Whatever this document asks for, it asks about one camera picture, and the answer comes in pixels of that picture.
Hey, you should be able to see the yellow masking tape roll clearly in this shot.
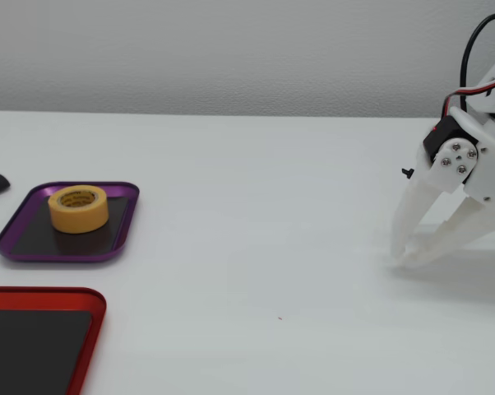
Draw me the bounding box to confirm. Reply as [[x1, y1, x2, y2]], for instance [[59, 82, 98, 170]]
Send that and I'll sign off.
[[48, 184, 110, 235]]

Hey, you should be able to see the purple metal dish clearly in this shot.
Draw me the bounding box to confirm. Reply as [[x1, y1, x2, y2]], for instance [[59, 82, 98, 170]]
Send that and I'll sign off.
[[0, 180, 141, 263]]

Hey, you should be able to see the red metal dish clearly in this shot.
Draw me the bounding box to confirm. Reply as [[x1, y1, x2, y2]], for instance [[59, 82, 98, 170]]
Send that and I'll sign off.
[[0, 286, 108, 395]]

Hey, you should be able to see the red white black servo wire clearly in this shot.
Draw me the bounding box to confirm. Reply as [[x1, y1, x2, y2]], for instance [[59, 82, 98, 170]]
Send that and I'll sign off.
[[443, 73, 495, 119]]

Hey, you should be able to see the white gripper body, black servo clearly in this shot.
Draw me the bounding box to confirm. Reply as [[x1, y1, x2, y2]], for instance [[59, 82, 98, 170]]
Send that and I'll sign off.
[[421, 105, 495, 220]]

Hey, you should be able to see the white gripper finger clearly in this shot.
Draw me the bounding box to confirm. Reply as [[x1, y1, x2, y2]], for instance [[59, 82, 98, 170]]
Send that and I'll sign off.
[[400, 192, 495, 269], [389, 137, 479, 260]]

